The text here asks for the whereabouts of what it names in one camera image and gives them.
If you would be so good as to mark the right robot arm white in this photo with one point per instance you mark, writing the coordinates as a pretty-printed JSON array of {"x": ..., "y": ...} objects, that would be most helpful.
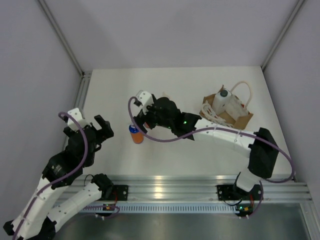
[{"x": 259, "y": 147}]

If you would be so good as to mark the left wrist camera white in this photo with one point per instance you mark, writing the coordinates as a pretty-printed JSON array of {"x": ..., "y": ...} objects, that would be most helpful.
[{"x": 78, "y": 115}]

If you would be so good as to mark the watermelon print canvas bag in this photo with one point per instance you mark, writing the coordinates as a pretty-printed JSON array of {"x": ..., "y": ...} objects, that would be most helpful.
[{"x": 236, "y": 114}]

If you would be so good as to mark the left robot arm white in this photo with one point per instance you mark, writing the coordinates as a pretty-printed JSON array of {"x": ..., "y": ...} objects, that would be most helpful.
[{"x": 42, "y": 218}]

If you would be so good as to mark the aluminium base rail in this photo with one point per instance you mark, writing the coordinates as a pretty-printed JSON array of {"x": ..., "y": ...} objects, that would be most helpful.
[{"x": 202, "y": 189}]

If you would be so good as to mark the left aluminium frame post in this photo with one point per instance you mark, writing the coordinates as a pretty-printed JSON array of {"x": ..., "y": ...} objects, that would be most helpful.
[{"x": 43, "y": 5}]

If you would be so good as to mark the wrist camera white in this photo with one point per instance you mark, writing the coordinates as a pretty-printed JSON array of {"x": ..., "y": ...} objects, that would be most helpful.
[
  {"x": 143, "y": 99},
  {"x": 78, "y": 115}
]

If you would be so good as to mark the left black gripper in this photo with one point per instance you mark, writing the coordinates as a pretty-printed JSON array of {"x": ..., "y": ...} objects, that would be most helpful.
[{"x": 107, "y": 131}]

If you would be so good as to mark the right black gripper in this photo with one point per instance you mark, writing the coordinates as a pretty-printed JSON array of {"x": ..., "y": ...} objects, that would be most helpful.
[{"x": 142, "y": 118}]

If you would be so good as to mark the aluminium frame post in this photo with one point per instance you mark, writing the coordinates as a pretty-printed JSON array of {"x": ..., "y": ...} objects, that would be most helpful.
[
  {"x": 43, "y": 5},
  {"x": 293, "y": 14}
]

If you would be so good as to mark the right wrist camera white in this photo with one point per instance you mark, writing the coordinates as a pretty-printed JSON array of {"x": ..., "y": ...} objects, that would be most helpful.
[{"x": 143, "y": 99}]

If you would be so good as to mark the white bottle dark cap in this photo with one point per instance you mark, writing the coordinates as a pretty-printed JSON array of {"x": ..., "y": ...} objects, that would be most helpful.
[{"x": 220, "y": 101}]

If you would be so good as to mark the slotted grey cable duct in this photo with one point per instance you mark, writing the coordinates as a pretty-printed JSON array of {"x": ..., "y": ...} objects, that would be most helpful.
[{"x": 141, "y": 208}]

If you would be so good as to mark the green bottle beige cap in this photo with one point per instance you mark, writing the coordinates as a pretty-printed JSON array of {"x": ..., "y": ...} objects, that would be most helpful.
[{"x": 164, "y": 94}]

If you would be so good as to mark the right aluminium frame post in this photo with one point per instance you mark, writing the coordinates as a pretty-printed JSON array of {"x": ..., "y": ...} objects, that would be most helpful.
[{"x": 293, "y": 14}]

